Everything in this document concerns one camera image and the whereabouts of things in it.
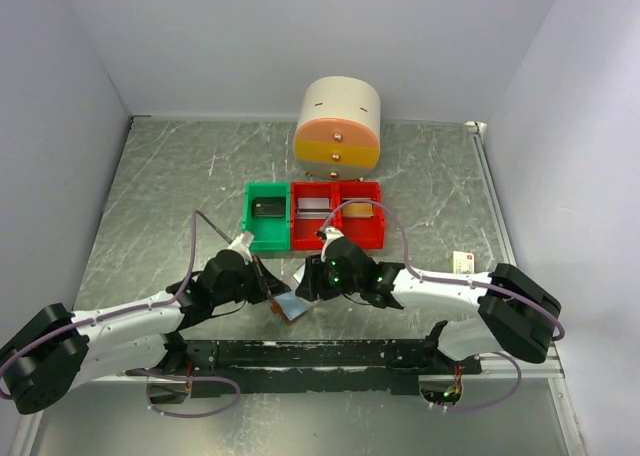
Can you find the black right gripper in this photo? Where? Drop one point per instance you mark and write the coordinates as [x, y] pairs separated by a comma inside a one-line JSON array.
[[313, 285]]

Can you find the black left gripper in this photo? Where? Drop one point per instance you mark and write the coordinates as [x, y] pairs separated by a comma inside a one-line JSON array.
[[266, 283]]

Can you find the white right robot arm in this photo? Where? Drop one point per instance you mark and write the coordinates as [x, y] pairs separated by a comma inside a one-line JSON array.
[[508, 311]]

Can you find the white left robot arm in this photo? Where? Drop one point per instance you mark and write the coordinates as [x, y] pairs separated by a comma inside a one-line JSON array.
[[59, 350]]

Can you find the gold card in bin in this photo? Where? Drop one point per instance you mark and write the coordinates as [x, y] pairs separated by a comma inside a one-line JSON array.
[[357, 208]]

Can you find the silver card in bin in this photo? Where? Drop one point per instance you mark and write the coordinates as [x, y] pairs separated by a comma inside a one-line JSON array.
[[312, 208]]

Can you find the white small card box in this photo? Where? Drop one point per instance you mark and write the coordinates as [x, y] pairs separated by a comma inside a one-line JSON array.
[[463, 263]]

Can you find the red bin right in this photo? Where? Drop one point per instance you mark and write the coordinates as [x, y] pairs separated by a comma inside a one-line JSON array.
[[367, 233]]

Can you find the red bin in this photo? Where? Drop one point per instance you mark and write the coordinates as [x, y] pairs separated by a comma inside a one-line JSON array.
[[367, 233], [303, 231]]

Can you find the green bin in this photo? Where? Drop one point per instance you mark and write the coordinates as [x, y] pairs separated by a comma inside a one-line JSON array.
[[270, 234]]

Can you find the red bin middle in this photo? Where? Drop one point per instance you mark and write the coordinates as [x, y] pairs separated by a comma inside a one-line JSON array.
[[303, 231]]

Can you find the white round drawer cabinet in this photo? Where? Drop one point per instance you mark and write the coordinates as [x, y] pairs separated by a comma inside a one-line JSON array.
[[338, 131]]

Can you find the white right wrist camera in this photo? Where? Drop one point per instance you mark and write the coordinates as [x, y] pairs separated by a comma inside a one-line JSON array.
[[328, 236]]

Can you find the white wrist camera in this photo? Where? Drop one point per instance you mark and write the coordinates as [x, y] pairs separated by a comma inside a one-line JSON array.
[[241, 244], [328, 236]]

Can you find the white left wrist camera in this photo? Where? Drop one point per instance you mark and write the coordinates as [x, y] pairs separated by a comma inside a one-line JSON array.
[[241, 244]]

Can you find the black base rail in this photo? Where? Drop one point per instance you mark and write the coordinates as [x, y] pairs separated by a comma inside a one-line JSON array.
[[287, 367]]

